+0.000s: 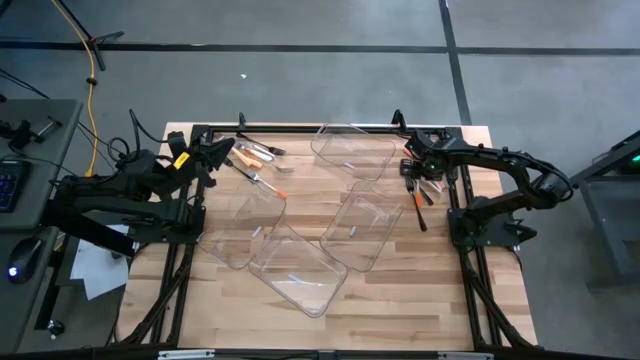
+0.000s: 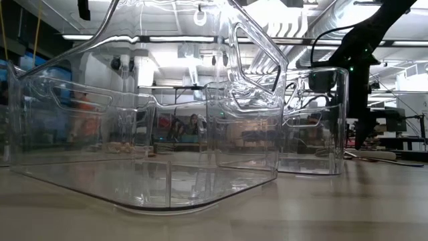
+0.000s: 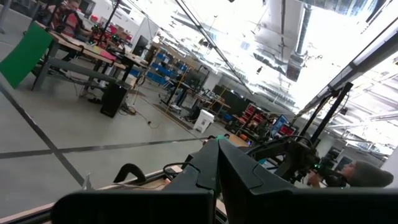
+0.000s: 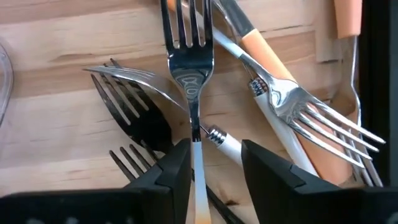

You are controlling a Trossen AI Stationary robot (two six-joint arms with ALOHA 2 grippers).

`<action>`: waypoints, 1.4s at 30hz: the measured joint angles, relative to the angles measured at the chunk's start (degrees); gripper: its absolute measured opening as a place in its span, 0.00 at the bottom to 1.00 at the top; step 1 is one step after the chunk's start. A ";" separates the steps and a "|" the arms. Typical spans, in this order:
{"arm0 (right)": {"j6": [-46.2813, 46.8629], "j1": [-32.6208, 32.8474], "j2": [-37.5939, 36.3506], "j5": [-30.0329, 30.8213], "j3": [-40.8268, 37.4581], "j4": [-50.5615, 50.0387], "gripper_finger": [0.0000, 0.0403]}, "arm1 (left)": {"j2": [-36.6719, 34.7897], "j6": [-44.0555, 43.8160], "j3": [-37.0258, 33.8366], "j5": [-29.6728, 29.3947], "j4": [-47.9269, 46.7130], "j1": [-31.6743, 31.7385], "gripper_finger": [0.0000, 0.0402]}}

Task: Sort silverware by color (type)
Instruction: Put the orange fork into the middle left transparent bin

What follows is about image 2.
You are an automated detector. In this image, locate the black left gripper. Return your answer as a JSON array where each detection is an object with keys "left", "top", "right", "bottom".
[{"left": 77, "top": 0, "right": 92, "bottom": 21}]

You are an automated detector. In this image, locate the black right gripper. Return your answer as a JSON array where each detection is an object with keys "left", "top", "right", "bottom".
[{"left": 347, "top": 62, "right": 381, "bottom": 150}]

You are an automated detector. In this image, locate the peach-handled fork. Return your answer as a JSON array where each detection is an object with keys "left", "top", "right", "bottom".
[{"left": 346, "top": 150, "right": 398, "bottom": 161}]

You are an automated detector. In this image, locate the black computer monitor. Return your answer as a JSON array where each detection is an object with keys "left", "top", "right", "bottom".
[{"left": 384, "top": 106, "right": 407, "bottom": 133}]

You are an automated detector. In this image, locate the black background table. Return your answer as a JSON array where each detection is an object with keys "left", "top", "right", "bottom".
[{"left": 377, "top": 136, "right": 428, "bottom": 152}]

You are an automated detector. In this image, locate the clear plastic bin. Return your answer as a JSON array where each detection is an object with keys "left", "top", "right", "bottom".
[
  {"left": 0, "top": 60, "right": 148, "bottom": 167},
  {"left": 204, "top": 66, "right": 350, "bottom": 177},
  {"left": 5, "top": 0, "right": 290, "bottom": 216}
]

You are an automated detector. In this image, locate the blue panel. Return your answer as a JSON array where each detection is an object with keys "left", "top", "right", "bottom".
[{"left": 0, "top": 53, "right": 73, "bottom": 88}]

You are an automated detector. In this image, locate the person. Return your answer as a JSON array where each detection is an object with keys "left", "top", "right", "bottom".
[
  {"left": 68, "top": 92, "right": 103, "bottom": 143},
  {"left": 185, "top": 112, "right": 201, "bottom": 137}
]

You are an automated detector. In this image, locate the yellow hanging strap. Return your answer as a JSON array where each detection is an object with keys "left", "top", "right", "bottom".
[
  {"left": 0, "top": 0, "right": 9, "bottom": 63},
  {"left": 32, "top": 0, "right": 43, "bottom": 66}
]

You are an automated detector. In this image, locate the black aluminium table frame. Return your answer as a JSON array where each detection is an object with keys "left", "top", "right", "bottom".
[{"left": 393, "top": 149, "right": 428, "bottom": 164}]

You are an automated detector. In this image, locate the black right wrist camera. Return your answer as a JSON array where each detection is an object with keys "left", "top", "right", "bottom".
[{"left": 309, "top": 68, "right": 339, "bottom": 94}]

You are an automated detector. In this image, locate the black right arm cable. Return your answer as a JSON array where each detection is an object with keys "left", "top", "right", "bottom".
[{"left": 310, "top": 24, "right": 356, "bottom": 67}]

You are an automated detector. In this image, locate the white hanging ring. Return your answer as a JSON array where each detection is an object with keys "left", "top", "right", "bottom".
[{"left": 193, "top": 9, "right": 209, "bottom": 27}]

